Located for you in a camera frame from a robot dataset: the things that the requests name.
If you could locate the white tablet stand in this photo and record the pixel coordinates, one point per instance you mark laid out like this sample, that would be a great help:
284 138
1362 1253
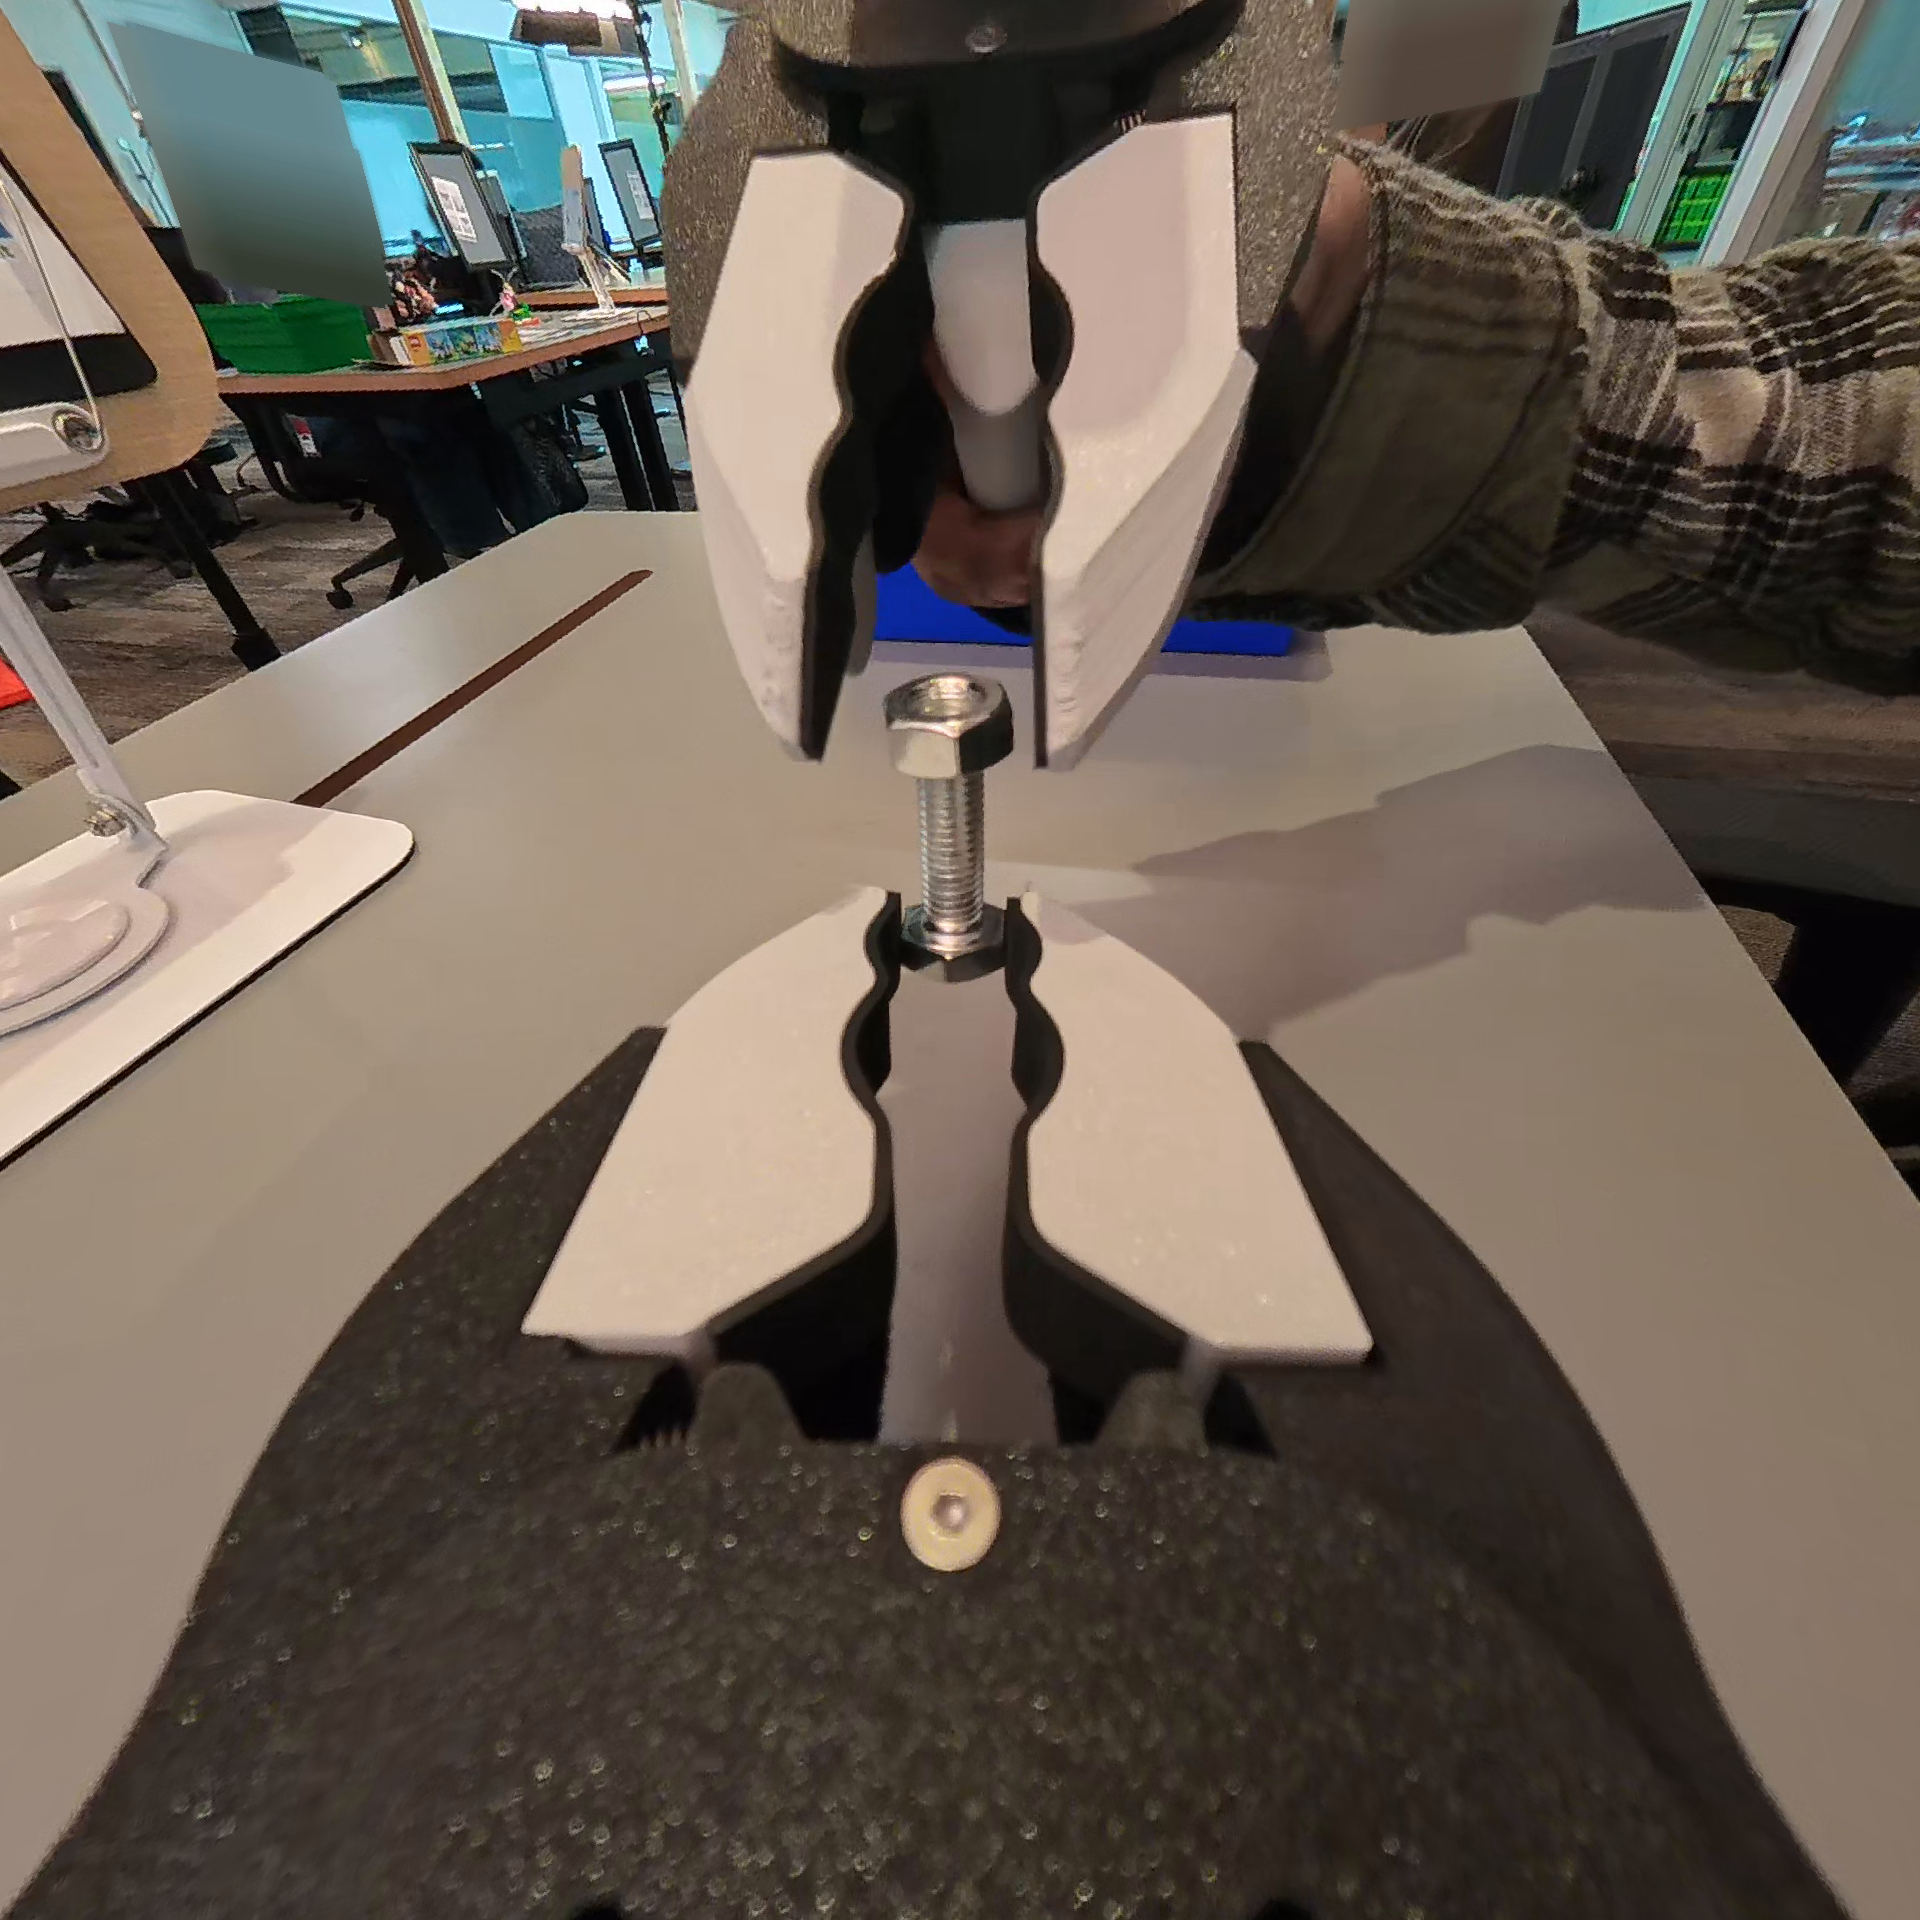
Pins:
255 930

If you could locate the long wooden desk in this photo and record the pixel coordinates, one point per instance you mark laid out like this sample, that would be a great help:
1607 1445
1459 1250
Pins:
495 368

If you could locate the tablet with wooden frame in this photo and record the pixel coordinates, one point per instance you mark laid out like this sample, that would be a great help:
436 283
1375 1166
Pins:
104 271

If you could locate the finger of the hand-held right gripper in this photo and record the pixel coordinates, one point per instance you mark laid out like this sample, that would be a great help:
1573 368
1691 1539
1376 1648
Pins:
764 421
1154 391

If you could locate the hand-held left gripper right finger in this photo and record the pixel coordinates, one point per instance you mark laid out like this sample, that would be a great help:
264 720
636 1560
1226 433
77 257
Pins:
1185 1184

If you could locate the silver hex nut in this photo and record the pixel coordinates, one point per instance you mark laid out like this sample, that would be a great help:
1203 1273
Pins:
949 945

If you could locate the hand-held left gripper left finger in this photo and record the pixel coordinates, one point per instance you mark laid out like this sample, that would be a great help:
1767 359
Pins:
720 1171

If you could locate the person's right hand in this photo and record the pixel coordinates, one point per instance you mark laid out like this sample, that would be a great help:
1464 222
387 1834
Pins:
975 555

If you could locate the colourful toy box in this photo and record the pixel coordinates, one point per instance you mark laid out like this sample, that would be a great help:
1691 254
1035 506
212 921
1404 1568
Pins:
458 341

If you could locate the blue plastic bin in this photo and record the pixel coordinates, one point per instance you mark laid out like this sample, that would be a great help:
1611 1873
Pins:
931 615

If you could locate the dark grey chair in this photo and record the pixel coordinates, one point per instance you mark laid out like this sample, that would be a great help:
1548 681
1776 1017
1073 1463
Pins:
1784 901

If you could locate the green box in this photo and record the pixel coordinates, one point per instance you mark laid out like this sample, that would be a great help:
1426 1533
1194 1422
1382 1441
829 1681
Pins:
284 332

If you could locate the black monitor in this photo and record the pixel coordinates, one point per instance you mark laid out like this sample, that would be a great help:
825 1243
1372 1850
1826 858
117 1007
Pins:
458 202

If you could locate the person's right forearm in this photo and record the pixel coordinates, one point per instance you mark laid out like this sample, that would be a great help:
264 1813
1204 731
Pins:
1575 404

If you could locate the silver hex bolt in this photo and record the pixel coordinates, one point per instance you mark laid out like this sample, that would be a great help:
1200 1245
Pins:
953 750

